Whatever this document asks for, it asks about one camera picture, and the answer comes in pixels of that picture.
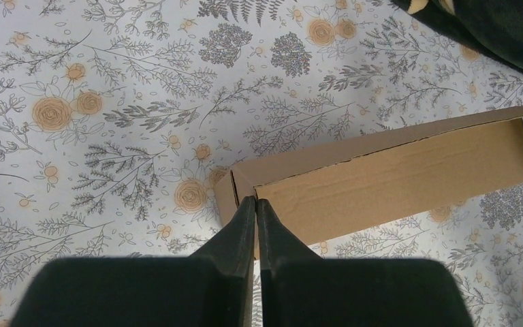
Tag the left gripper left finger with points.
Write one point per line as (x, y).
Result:
(211, 287)

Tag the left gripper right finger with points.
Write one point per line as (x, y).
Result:
(300, 288)

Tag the brown cardboard box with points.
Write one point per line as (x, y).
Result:
(330, 190)

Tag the black floral blanket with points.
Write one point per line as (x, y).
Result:
(492, 28)

